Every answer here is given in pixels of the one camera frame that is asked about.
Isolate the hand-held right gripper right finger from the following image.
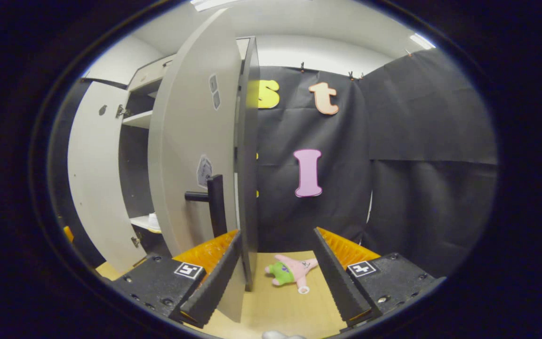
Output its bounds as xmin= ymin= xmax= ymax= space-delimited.
xmin=312 ymin=227 xmax=446 ymax=330

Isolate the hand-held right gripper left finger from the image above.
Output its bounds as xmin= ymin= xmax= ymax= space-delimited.
xmin=111 ymin=229 xmax=243 ymax=329

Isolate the grey shoe cabinet door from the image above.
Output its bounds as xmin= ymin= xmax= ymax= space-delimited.
xmin=67 ymin=81 xmax=147 ymax=274
xmin=148 ymin=8 xmax=246 ymax=323

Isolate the grey shoe cabinet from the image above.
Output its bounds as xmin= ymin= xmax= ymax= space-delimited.
xmin=118 ymin=37 xmax=261 ymax=292

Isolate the beige cabinet drawer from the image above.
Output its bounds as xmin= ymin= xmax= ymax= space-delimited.
xmin=128 ymin=54 xmax=177 ymax=92

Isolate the pink green plush toy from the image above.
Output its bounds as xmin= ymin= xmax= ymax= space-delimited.
xmin=265 ymin=254 xmax=319 ymax=294

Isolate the black backdrop cloth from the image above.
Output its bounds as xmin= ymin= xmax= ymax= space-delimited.
xmin=48 ymin=47 xmax=498 ymax=278

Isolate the ceiling light panel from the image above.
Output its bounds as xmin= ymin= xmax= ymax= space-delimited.
xmin=410 ymin=33 xmax=436 ymax=50
xmin=190 ymin=0 xmax=243 ymax=12

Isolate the black door handle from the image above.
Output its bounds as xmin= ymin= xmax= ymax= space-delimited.
xmin=185 ymin=174 xmax=228 ymax=238

